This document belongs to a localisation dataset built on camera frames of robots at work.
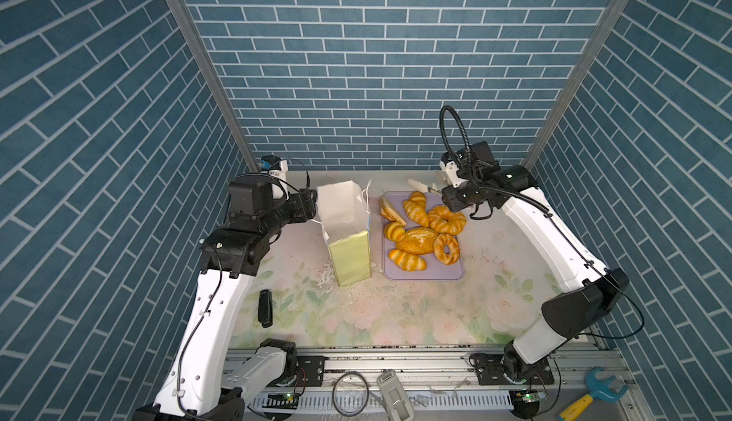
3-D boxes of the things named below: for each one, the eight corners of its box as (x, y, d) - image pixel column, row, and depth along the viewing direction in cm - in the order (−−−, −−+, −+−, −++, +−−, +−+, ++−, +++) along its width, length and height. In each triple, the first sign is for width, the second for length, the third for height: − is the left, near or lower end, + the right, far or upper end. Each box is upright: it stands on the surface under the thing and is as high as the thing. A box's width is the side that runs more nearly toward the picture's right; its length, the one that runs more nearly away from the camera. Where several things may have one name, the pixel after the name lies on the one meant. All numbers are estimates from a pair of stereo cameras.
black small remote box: (261, 329, 83) (257, 325, 80) (261, 295, 89) (258, 291, 86) (273, 326, 83) (269, 322, 80) (272, 293, 89) (269, 288, 87)
